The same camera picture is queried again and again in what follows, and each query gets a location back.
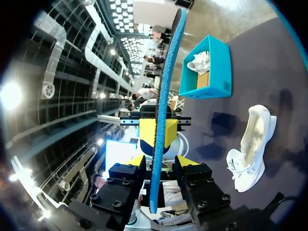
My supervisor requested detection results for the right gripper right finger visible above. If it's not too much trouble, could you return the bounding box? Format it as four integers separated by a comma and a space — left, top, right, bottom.
174, 155, 231, 226

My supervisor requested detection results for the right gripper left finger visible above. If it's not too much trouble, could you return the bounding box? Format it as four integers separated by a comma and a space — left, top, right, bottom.
90, 154, 147, 214

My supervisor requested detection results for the white shoe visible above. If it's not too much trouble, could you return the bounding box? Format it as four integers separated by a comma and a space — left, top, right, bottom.
186, 51, 210, 76
226, 104, 277, 193

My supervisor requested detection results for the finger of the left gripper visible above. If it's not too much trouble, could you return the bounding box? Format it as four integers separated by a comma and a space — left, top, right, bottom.
165, 119, 179, 148
139, 118, 159, 148

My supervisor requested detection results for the teal box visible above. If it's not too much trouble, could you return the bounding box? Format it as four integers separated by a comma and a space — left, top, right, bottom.
179, 34, 233, 100

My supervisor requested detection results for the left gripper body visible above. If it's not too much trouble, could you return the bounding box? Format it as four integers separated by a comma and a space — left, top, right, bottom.
119, 105, 192, 127

